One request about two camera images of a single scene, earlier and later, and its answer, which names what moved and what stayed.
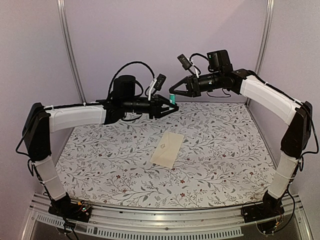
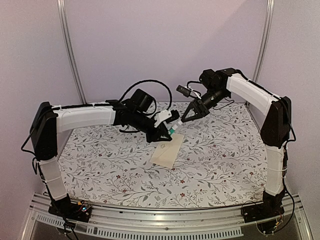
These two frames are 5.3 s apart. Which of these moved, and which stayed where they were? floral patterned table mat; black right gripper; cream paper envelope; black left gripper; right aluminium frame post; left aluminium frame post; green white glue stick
Moved: black right gripper; black left gripper; green white glue stick
Stayed: right aluminium frame post; cream paper envelope; floral patterned table mat; left aluminium frame post
